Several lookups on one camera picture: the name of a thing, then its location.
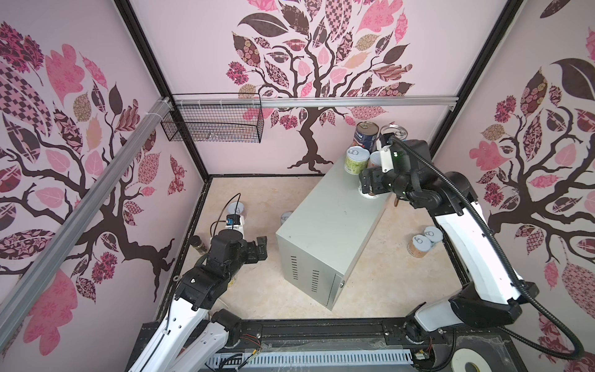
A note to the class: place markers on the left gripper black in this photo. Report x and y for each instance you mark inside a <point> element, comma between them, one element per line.
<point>253,256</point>

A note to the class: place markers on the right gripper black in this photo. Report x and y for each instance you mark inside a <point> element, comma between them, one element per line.
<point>373,175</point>

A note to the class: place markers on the green labelled small can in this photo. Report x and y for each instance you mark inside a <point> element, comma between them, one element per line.
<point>356,160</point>

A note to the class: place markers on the pink labelled can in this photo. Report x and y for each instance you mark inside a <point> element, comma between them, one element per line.
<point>374,159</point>

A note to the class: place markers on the dark tomato can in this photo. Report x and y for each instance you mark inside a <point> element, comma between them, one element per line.
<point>365,135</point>

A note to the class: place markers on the large blue labelled can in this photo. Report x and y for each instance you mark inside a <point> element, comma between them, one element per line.
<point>393,129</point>

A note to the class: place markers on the white small can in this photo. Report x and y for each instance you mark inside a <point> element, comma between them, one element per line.
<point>371,195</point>

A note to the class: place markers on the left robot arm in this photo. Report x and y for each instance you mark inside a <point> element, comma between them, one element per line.
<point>195,307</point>

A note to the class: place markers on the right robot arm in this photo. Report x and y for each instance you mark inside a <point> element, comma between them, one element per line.
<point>495,292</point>

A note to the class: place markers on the pink small can left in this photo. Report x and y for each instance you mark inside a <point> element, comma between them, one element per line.
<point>236,207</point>

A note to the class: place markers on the grey metal cabinet box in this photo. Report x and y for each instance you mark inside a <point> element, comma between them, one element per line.
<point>323,239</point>

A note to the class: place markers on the dark spice bottle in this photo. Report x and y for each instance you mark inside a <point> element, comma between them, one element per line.
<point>197,243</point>

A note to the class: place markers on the orange labelled can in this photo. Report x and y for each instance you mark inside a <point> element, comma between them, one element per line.
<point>419,246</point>

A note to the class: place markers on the white can far right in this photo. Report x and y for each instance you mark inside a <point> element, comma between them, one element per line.
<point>434,234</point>

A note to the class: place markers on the white tape roll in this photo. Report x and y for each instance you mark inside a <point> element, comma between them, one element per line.
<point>465,360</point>

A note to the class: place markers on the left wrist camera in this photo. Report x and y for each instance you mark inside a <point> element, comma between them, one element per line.
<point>235,222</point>

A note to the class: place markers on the white vented cable duct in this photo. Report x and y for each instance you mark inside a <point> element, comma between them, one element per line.
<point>339,358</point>

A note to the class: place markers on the black wire basket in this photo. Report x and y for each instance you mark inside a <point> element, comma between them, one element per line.
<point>215,117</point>

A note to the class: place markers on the aluminium rail back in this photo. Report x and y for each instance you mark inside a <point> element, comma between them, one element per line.
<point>439,100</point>

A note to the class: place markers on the aluminium rail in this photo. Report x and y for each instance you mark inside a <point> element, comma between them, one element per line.
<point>30,287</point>
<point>439,100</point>

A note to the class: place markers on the black base frame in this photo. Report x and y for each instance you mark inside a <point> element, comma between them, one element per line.
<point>440,344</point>

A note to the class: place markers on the aluminium rail left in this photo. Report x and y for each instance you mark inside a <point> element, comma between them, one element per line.
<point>30,287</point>

